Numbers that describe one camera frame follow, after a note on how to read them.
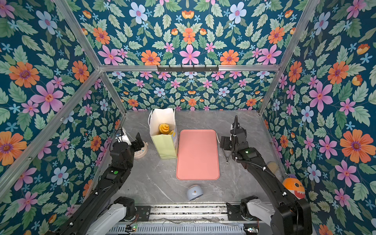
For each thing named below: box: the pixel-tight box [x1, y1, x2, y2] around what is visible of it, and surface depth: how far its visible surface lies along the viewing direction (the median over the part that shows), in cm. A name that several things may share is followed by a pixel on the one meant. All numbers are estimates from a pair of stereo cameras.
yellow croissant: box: [158, 123, 170, 135], surface depth 93 cm
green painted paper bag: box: [147, 108, 179, 160], surface depth 88 cm
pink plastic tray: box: [175, 129, 221, 181], surface depth 94 cm
